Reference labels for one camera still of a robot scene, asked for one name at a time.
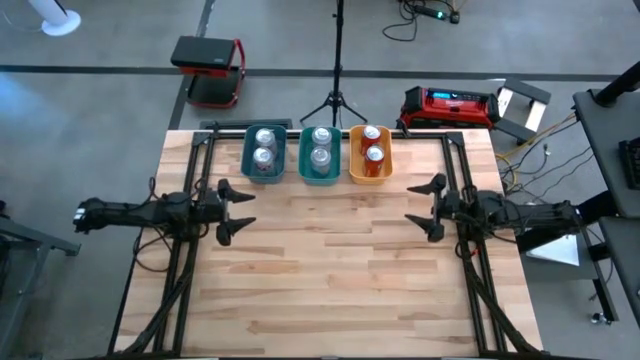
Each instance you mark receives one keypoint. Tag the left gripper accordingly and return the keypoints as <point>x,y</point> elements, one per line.
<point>212,210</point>

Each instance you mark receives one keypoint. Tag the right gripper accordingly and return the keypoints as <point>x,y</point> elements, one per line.
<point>452,209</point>

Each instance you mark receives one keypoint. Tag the blue plastic bin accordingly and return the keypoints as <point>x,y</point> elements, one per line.
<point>265,178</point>

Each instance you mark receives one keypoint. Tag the silver Diet Coke can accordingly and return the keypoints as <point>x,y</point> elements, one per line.
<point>265,136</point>
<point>263,159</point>

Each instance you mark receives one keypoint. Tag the yellow plastic bin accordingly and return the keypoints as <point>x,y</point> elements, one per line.
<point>370,180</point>

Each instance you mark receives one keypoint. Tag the orange soda can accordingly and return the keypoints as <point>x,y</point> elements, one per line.
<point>371,133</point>
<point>374,154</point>

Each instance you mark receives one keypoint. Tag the silver and blue soda can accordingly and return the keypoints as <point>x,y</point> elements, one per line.
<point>321,135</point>
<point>320,157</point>

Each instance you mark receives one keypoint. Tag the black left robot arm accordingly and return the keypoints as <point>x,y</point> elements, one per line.
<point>130,212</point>

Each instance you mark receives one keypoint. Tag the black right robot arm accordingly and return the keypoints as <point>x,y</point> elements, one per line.
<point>525,215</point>

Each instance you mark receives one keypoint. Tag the teal plastic bin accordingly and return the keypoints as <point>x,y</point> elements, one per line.
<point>320,180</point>

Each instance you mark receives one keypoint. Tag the white sheet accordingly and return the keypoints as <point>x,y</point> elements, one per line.
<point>557,250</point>

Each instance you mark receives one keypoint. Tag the black and white step stool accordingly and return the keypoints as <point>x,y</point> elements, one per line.
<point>525,90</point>

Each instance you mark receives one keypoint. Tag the black tripod stand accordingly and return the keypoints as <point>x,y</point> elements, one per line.
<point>334,96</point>

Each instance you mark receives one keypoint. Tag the black and red stool cart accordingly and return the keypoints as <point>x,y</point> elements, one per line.
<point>202,52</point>

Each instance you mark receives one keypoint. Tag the black desk beam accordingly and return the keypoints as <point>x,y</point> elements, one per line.
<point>600,207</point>

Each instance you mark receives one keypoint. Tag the grey desk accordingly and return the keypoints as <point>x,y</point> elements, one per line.
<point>600,150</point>
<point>625,260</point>

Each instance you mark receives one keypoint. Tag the black power adapter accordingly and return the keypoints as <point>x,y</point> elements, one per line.
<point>455,21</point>

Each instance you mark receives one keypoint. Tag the black power strip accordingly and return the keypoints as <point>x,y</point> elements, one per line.
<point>430,11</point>

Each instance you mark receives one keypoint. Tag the black keyboard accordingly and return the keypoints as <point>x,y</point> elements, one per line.
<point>631,162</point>

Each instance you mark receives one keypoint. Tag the black pole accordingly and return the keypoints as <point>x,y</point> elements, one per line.
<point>620,82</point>

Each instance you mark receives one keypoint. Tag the white round stand base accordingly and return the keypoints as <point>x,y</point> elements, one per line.
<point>60,24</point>

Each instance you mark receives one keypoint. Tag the black aluminium table frame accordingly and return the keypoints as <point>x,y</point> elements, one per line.
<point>425,134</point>

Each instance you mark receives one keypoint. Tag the grey metal table frame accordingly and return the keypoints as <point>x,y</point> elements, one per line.
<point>50,242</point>

